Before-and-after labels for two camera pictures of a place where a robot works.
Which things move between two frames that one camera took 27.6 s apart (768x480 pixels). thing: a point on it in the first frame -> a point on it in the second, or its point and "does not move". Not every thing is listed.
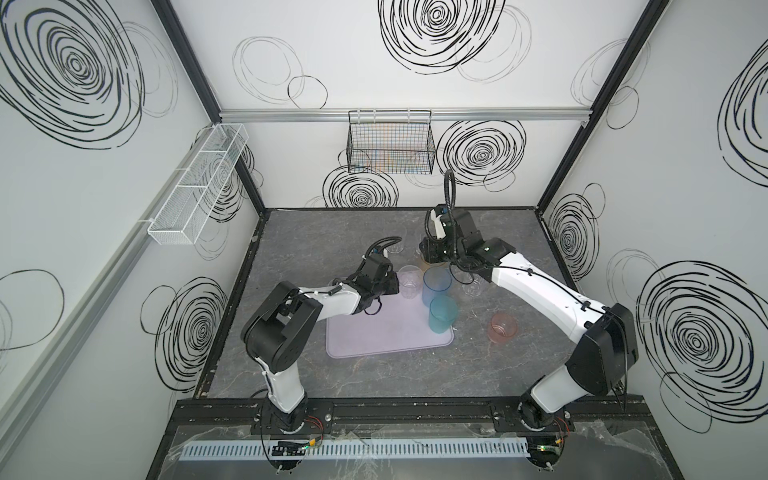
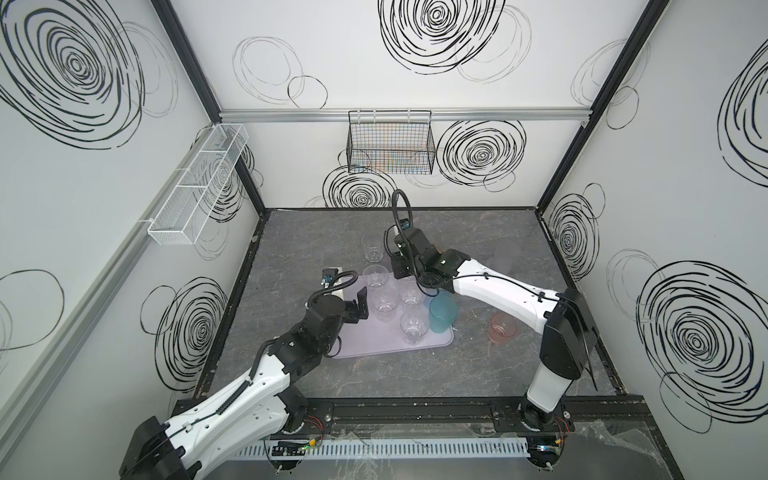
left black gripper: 387,281 -> 351,306
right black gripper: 433,250 -> 400,261
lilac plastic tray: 402,323 does not move
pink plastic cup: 502,328 does not move
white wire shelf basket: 182,218 does not move
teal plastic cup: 443,309 does not move
